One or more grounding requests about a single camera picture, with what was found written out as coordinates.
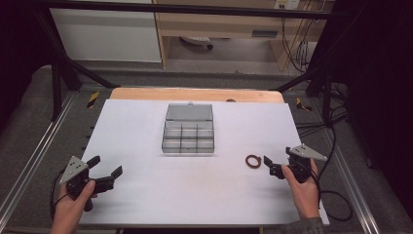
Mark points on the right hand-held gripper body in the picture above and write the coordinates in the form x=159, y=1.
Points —
x=307, y=152

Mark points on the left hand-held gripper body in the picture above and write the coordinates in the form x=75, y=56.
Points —
x=74, y=169

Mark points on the person's right hand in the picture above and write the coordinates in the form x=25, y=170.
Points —
x=305, y=196

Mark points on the person's left hand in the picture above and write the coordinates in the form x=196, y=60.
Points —
x=69, y=209

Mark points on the yellow black tape strip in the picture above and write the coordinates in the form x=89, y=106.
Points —
x=93, y=99
x=302, y=104

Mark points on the white table sheet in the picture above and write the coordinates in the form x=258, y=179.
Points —
x=162, y=188

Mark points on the black metal stand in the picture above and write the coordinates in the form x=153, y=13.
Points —
x=326, y=94
x=56, y=87

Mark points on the clear plastic organizer box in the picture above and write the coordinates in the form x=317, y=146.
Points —
x=188, y=113

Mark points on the dark curtain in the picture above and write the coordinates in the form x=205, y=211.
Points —
x=383, y=81
x=19, y=48

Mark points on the wooden table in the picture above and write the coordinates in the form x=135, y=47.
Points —
x=195, y=94

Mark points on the white cabinet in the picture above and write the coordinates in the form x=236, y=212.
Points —
x=104, y=35

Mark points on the office chair base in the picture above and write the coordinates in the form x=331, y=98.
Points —
x=195, y=40

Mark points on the light wooden desk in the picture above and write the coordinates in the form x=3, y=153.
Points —
x=211, y=24

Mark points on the black metal crossbar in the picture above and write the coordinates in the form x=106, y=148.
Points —
x=195, y=9

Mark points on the aluminium rail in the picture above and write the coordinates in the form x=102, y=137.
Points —
x=350, y=182
x=35, y=152

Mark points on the wall power outlet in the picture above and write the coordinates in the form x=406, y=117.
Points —
x=287, y=4

